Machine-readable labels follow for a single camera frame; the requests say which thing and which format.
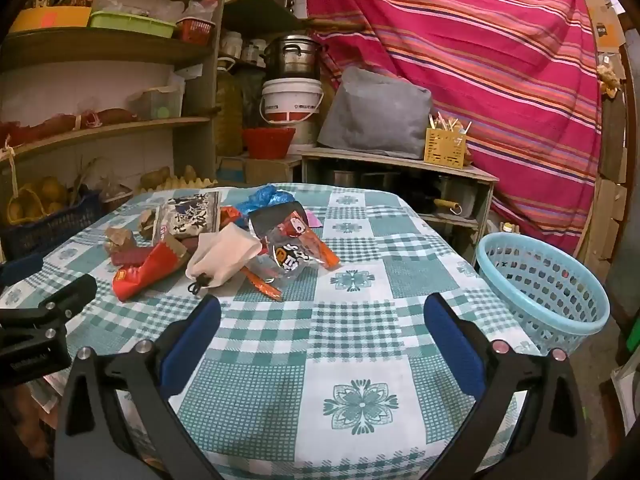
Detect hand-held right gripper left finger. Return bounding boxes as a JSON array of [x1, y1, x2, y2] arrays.
[[54, 294, 223, 480]]

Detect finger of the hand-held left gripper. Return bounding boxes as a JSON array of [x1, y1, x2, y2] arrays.
[[0, 274, 98, 339], [0, 253, 46, 288]]

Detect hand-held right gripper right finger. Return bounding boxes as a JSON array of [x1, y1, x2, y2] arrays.
[[422, 292, 587, 480]]

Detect dark red wrapper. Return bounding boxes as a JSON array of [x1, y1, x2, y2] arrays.
[[111, 247, 156, 267]]

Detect red snack wrapper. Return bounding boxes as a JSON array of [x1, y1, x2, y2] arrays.
[[112, 242, 188, 302]]

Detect brown paper scrap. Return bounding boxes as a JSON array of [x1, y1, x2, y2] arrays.
[[104, 226, 137, 256]]

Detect orange stick wrapper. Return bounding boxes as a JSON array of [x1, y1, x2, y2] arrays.
[[240, 265, 283, 302]]

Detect light blue plastic basket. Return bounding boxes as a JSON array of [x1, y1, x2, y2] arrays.
[[475, 232, 612, 356]]

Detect white drawstring pouch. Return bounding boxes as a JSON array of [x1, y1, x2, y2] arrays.
[[185, 222, 263, 293]]

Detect black white printed packet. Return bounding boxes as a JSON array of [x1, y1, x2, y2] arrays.
[[152, 191, 222, 241]]

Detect clear orange snack packet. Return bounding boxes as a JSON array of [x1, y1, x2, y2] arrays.
[[260, 227, 341, 286]]

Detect black red snack packet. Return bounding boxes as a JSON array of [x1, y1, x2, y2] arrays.
[[248, 200, 307, 248]]

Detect blue plastic bag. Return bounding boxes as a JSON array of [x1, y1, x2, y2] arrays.
[[235, 185, 291, 218]]

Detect dark blue crate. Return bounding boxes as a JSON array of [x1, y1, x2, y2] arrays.
[[0, 192, 103, 261]]

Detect yellow round fruit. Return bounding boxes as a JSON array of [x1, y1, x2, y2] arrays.
[[40, 176, 68, 206]]

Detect green checkered tablecloth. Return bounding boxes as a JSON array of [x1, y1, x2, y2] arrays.
[[0, 182, 543, 480]]

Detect sweet potato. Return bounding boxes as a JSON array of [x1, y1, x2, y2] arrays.
[[95, 108, 138, 126], [30, 115, 81, 133]]

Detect large steel pot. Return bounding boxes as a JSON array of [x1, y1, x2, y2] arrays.
[[435, 175, 476, 206]]

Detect yellow egg carton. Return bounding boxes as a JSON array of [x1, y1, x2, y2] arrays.
[[165, 167, 218, 191]]

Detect cardboard box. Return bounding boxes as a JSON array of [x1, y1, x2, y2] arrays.
[[217, 155, 303, 186]]

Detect low wooden cabinet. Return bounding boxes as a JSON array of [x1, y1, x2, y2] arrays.
[[300, 147, 501, 261]]

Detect yellow utensil holder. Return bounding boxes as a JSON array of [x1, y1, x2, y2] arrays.
[[424, 127, 468, 167]]

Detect red plastic basin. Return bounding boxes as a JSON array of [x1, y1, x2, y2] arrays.
[[242, 127, 297, 159]]

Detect clear plastic container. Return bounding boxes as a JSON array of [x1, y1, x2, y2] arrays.
[[129, 87, 183, 121]]

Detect bunch of wooden chopsticks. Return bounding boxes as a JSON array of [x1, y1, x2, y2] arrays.
[[429, 112, 471, 136]]

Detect yellow oil jug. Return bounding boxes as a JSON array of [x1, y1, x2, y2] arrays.
[[216, 57, 246, 158]]

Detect wooden shelf unit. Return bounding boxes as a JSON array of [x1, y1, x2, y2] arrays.
[[0, 0, 228, 221]]

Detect grey fabric bag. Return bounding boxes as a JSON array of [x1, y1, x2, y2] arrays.
[[317, 66, 433, 160]]

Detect yellow plastic tray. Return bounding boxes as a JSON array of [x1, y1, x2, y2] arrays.
[[9, 6, 93, 34]]

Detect white plastic bucket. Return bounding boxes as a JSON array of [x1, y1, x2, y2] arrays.
[[258, 78, 325, 148]]

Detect green plastic tray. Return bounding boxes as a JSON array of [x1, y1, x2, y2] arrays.
[[89, 10, 177, 39]]

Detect red striped cloth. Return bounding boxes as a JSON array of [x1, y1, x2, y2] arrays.
[[302, 0, 603, 266]]

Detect clear plastic bag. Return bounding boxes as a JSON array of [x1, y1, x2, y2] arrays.
[[92, 0, 186, 23]]

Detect white storage jar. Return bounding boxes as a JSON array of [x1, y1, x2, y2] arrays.
[[220, 31, 243, 58], [242, 40, 266, 66]]

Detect small red basket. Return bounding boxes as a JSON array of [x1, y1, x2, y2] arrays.
[[176, 16, 216, 43]]

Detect steel stockpot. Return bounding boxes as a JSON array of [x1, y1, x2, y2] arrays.
[[262, 34, 323, 81]]

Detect ginger root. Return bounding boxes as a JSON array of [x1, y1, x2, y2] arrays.
[[597, 62, 621, 98]]

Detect narrow wooden shelf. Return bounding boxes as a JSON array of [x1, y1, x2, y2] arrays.
[[220, 0, 321, 71]]

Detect pan with wooden handle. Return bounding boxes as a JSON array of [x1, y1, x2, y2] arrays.
[[420, 192, 463, 216]]

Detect cardboard wall panels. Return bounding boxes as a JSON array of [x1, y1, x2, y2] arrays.
[[582, 0, 628, 271]]

